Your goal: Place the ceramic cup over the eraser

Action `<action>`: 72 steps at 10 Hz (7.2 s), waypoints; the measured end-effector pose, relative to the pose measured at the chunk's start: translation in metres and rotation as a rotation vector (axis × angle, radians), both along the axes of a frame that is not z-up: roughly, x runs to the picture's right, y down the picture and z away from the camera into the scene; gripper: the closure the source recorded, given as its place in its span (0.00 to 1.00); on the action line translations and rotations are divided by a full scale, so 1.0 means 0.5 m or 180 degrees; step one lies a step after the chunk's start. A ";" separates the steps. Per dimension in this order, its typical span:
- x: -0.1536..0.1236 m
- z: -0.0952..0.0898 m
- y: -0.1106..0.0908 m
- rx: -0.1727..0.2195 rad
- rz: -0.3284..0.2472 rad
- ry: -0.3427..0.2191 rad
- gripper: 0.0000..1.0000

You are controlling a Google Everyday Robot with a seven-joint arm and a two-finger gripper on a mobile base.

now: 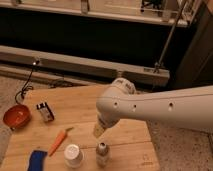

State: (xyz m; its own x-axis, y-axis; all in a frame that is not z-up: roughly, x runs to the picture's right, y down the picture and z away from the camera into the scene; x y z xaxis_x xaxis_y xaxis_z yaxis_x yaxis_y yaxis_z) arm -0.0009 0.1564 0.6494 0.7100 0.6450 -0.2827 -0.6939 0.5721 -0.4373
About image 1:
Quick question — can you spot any silver metal can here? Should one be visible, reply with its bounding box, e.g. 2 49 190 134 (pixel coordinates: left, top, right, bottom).
96 142 110 167

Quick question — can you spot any orange toy carrot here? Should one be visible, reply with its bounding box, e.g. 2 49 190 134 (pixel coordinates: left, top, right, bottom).
48 127 72 156

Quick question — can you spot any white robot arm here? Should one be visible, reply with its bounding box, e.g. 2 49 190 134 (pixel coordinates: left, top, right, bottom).
93 78 213 138

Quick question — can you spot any black white eraser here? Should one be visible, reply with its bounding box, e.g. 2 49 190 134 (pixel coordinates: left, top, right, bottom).
36 102 55 122

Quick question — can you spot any metal pole stand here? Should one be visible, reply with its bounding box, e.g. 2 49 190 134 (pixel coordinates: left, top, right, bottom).
153 0 187 73

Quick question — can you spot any blue cloth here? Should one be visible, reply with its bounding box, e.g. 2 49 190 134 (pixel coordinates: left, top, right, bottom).
27 150 47 171

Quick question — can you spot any red bowl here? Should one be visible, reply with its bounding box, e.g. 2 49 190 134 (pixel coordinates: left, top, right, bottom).
3 105 31 130

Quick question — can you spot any black cable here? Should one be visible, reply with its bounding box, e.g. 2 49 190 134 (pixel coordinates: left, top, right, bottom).
14 59 40 104

